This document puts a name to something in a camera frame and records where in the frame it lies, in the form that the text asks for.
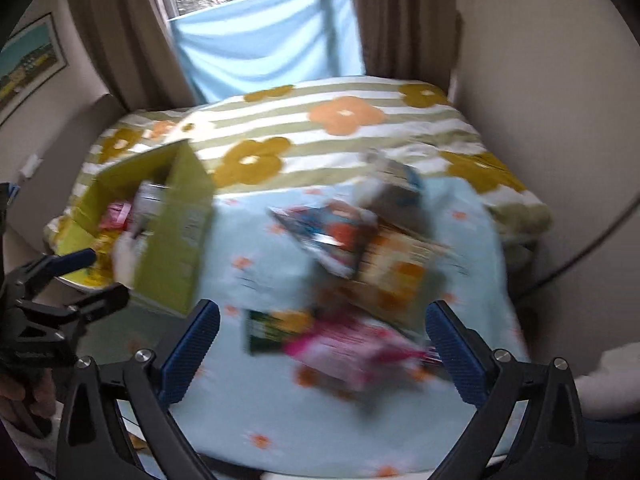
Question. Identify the floral striped blanket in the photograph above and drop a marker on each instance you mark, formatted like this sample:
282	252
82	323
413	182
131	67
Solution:
310	145

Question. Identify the orange white snack packet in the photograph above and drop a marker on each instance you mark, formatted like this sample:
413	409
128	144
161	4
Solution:
400	270

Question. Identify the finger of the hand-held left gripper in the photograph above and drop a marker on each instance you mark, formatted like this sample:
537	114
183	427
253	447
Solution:
75	260
97	300

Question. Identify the yellow brown snack packet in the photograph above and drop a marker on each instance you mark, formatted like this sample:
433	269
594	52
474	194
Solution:
275	330

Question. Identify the clear wrapper snack packet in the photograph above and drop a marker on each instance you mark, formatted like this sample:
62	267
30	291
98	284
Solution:
145	205

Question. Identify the framed wall picture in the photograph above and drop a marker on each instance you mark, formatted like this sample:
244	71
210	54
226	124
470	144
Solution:
30	60

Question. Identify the black clothes rack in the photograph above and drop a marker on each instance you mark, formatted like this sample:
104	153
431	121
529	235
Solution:
575	260

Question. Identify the yellow-green cardboard box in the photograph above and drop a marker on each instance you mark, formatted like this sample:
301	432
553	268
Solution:
180	240

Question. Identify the pink white snack packet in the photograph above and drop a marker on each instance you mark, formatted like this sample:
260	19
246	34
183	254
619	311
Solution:
350	355

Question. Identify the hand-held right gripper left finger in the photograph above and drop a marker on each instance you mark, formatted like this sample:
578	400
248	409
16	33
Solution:
192	347

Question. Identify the white garment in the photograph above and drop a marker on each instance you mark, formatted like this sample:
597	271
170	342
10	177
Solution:
610	380

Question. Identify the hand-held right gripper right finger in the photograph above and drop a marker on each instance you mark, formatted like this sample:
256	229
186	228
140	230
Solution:
455	355

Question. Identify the brown curtain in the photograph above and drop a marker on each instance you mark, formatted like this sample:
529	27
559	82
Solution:
405	20
130	35

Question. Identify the white blue snack packet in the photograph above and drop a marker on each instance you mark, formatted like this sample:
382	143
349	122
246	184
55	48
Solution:
395	180

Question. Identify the white grey snack packet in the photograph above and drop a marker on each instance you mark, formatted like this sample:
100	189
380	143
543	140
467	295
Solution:
125	257

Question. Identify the white card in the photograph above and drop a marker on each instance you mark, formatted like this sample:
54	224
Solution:
31	166

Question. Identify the light blue cloth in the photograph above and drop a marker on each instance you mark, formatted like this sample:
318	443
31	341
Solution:
265	45

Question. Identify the daisy print blue tablecloth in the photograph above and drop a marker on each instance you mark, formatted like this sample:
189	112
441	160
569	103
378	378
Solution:
260	400

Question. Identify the silver colourful snack packet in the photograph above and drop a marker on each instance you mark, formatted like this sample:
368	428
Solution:
325	240

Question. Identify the beige bed headboard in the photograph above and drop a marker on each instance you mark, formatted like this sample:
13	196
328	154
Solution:
65	135

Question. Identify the clear waffle packet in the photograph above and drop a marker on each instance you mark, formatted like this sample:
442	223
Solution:
102	252

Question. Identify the person's left hand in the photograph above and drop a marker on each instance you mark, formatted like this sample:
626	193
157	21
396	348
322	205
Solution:
25	397

